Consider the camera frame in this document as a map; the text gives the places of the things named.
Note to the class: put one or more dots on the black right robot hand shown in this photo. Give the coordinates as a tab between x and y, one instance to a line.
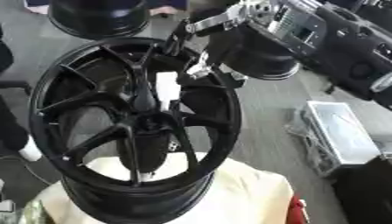
224	52

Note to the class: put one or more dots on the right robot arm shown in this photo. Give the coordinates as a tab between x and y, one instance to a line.
331	43

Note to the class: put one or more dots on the white pin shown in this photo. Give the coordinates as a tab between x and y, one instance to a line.
167	87

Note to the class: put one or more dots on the black spoked wheel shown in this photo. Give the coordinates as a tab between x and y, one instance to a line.
92	102

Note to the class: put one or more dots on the pale grey plastic crate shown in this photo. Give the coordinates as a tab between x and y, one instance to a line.
339	134

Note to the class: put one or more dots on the red object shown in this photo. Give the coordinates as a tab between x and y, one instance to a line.
297	211

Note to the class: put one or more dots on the black case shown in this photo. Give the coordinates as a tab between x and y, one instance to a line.
365	192

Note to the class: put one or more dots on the person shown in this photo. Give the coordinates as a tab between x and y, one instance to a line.
11	131

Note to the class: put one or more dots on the green patterned object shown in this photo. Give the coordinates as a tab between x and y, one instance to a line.
34	214

